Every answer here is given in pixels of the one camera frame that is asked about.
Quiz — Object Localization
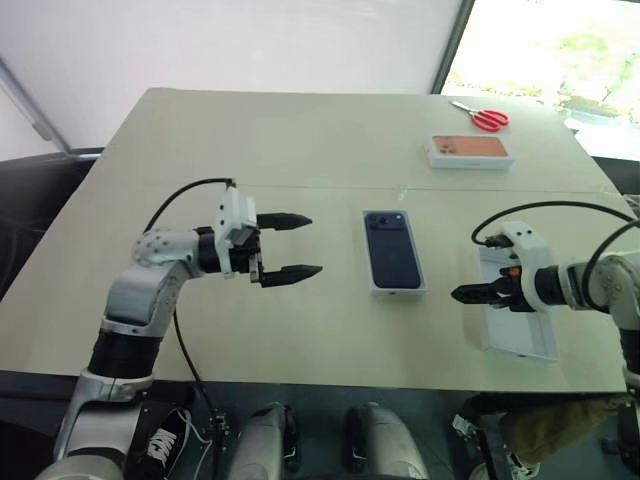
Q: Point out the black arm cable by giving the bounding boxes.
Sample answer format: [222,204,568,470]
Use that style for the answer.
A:
[471,200,640,312]
[143,176,237,480]

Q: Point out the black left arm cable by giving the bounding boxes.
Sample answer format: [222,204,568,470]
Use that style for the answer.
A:
[143,176,237,480]

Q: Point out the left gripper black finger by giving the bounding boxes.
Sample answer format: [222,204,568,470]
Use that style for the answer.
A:
[256,211,314,235]
[259,263,325,290]

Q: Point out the grey diagonal metal bar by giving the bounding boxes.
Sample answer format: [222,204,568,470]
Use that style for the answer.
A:
[0,56,72,152]

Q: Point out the silver rounded robot foot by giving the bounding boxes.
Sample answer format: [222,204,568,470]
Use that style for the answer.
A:
[228,401,297,480]
[346,401,430,480]

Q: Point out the black metal stand frame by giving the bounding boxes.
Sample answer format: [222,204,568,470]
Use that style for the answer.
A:
[457,397,507,480]

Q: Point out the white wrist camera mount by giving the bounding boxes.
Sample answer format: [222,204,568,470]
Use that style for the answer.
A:
[213,186,260,280]
[498,219,557,312]

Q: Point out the dark blue smartphone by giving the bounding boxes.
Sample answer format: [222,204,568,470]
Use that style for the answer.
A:
[361,209,430,301]
[363,210,422,291]

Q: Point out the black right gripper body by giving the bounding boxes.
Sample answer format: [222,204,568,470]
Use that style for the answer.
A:
[491,266,534,315]

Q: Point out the red handled scissors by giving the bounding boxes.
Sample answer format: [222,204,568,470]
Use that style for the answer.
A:
[450,99,511,134]

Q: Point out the white box lid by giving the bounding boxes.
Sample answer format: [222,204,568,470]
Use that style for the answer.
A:
[473,243,561,363]

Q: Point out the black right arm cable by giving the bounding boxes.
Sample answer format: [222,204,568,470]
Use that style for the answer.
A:
[471,200,640,312]

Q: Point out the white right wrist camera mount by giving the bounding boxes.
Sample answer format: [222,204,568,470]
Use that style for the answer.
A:
[498,219,557,312]

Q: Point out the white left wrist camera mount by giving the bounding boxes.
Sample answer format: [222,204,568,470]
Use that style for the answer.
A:
[213,186,260,280]

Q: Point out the window with dark frame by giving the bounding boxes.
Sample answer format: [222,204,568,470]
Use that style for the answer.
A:
[431,0,640,162]

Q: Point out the black and white sneaker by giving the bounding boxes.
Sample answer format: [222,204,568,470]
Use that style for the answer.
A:
[142,406,217,480]

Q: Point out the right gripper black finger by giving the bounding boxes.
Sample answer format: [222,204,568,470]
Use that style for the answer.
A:
[451,281,502,297]
[450,291,504,308]

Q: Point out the brown trouser leg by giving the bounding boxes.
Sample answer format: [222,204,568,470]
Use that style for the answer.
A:
[501,396,625,462]

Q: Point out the closed box with orange phone print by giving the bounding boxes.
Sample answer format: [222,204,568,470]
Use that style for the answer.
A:
[424,132,518,171]

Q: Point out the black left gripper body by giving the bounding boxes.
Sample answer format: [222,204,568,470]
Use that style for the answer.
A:
[230,225,265,287]

